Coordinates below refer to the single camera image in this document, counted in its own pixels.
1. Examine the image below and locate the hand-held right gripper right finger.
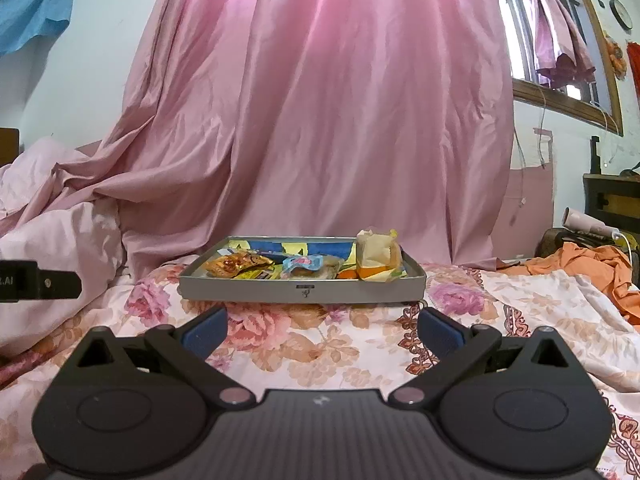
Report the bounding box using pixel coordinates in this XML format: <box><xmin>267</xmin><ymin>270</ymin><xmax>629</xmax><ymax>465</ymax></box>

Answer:
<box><xmin>387</xmin><ymin>306</ymin><xmax>576</xmax><ymax>408</ymax></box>

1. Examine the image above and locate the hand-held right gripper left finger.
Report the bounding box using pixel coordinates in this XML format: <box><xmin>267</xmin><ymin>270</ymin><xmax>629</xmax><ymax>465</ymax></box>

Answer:
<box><xmin>67</xmin><ymin>306</ymin><xmax>256</xmax><ymax>408</ymax></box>

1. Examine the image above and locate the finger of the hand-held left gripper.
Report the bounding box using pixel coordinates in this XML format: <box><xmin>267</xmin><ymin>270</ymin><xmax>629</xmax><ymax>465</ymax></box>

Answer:
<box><xmin>38</xmin><ymin>269</ymin><xmax>83</xmax><ymax>303</ymax></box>

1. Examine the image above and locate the red snack packet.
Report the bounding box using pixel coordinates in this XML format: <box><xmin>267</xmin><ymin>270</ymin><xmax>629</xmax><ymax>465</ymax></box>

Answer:
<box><xmin>204</xmin><ymin>251</ymin><xmax>275</xmax><ymax>279</ymax></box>

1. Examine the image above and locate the yellow cake packet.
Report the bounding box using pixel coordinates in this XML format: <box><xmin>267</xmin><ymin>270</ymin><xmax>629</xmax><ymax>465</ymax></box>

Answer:
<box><xmin>355</xmin><ymin>228</ymin><xmax>404</xmax><ymax>282</ymax></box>

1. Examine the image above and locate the grey shallow tray box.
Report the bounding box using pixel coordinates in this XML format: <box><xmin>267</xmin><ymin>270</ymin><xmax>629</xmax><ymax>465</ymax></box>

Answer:
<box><xmin>178</xmin><ymin>236</ymin><xmax>428</xmax><ymax>306</ymax></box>

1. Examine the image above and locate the light blue snack packet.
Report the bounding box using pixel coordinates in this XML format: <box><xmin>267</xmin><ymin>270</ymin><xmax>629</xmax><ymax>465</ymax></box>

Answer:
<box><xmin>281</xmin><ymin>254</ymin><xmax>324</xmax><ymax>275</ymax></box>

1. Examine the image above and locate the round rice cracker packet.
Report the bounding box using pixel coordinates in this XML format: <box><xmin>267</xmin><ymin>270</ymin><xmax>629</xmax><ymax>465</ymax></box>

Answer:
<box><xmin>289</xmin><ymin>256</ymin><xmax>343</xmax><ymax>281</ymax></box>

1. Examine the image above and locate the pale pink quilt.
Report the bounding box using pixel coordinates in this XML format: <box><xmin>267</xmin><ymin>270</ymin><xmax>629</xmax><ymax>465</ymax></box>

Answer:
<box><xmin>0</xmin><ymin>136</ymin><xmax>132</xmax><ymax>348</ymax></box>

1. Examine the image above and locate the floral bed sheet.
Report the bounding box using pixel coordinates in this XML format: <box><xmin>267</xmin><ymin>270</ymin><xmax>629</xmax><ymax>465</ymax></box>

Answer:
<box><xmin>0</xmin><ymin>255</ymin><xmax>640</xmax><ymax>480</ymax></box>

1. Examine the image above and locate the colourful painted paper sheet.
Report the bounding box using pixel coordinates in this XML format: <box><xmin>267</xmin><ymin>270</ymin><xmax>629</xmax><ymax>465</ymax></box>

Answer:
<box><xmin>212</xmin><ymin>239</ymin><xmax>408</xmax><ymax>281</ymax></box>

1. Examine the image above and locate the orange cloth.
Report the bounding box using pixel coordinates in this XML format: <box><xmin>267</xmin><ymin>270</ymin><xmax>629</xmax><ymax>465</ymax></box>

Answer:
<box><xmin>499</xmin><ymin>241</ymin><xmax>640</xmax><ymax>327</ymax></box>

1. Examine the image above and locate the white hair dryer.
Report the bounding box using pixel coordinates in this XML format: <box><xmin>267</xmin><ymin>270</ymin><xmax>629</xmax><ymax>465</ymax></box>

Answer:
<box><xmin>564</xmin><ymin>207</ymin><xmax>622</xmax><ymax>239</ymax></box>

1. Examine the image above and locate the dark wooden cabinet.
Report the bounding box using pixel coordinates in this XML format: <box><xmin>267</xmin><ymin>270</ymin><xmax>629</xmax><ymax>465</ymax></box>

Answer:
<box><xmin>582</xmin><ymin>172</ymin><xmax>640</xmax><ymax>235</ymax></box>

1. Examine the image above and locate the pink curtain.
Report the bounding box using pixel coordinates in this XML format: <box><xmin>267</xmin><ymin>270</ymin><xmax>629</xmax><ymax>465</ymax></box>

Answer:
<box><xmin>0</xmin><ymin>0</ymin><xmax>517</xmax><ymax>281</ymax></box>

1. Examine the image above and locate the blue hanging cloth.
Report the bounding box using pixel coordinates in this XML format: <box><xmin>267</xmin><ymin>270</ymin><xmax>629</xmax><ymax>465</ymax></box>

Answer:
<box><xmin>0</xmin><ymin>0</ymin><xmax>82</xmax><ymax>57</ymax></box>

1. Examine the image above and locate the purple hanging cloth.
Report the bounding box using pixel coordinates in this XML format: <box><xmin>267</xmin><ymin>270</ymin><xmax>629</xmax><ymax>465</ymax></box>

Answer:
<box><xmin>505</xmin><ymin>0</ymin><xmax>597</xmax><ymax>88</ymax></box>

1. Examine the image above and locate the red hanging decoration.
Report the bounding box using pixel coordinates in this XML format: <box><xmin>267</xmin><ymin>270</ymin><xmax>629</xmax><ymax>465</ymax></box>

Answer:
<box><xmin>626</xmin><ymin>42</ymin><xmax>640</xmax><ymax>92</ymax></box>

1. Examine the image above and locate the wooden window frame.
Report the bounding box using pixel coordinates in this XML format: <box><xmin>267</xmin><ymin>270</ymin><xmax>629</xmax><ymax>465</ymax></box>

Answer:
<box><xmin>487</xmin><ymin>0</ymin><xmax>625</xmax><ymax>138</ymax></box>

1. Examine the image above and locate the orange flower wall decoration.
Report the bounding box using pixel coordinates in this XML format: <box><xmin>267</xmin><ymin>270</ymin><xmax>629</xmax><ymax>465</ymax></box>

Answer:
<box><xmin>604</xmin><ymin>34</ymin><xmax>627</xmax><ymax>80</ymax></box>

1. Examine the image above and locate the round wall clock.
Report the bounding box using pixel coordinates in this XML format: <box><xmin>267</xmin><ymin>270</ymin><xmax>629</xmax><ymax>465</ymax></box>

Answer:
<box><xmin>610</xmin><ymin>0</ymin><xmax>634</xmax><ymax>30</ymax></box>

